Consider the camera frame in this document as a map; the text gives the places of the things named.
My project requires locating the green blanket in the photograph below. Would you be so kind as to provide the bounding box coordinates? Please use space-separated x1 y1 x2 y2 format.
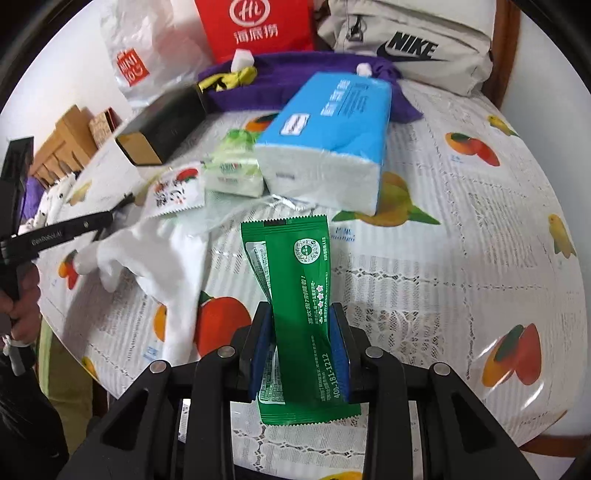
39 318 112 418

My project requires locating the polka dot pillow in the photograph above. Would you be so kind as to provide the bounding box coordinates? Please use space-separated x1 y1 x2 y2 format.
23 173 78 232

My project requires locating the blue tissue pack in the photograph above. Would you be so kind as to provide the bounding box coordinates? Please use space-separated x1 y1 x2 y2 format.
254 71 393 217

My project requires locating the person's left forearm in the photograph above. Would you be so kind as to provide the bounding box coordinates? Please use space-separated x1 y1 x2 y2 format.
0 355 71 480

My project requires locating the small green tissue pack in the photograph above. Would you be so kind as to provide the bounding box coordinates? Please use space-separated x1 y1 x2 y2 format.
203 129 265 199

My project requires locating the green snack packet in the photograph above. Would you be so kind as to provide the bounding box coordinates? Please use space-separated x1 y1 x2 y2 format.
240 215 363 425

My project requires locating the brown illustrated notebook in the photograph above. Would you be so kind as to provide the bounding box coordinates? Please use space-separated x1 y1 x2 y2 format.
89 107 122 148

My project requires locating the yellow black toy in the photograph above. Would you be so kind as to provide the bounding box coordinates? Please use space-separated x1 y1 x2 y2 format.
196 66 258 94

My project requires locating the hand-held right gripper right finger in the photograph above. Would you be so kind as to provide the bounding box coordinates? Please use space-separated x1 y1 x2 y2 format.
330 302 541 480

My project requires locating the red and white sachet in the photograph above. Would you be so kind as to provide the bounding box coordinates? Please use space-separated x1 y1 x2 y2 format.
141 161 206 220

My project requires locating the red paper bag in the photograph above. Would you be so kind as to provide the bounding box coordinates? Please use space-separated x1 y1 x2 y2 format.
194 0 315 64

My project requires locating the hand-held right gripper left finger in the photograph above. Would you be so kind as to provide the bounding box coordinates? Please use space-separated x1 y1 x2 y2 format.
60 302 278 480

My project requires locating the grey fabric bag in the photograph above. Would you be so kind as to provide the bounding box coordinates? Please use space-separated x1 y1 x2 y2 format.
316 0 494 97

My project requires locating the clear plastic wrapper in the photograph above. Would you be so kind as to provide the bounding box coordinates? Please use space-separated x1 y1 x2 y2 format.
173 191 305 241

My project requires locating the white plastic shopping bag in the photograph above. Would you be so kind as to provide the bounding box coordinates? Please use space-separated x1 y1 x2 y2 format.
99 0 213 109

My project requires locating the person's left hand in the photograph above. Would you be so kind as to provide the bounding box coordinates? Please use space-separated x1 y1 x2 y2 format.
0 271 43 348

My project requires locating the wooden headboard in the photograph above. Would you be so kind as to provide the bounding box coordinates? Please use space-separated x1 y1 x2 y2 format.
30 105 95 185

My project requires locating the dark tea box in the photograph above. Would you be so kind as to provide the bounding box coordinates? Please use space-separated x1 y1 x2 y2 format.
115 85 208 167

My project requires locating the purple towel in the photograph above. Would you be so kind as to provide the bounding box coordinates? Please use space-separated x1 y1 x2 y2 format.
198 51 424 125

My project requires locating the wooden door frame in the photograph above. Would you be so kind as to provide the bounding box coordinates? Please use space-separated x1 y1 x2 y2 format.
480 0 522 108

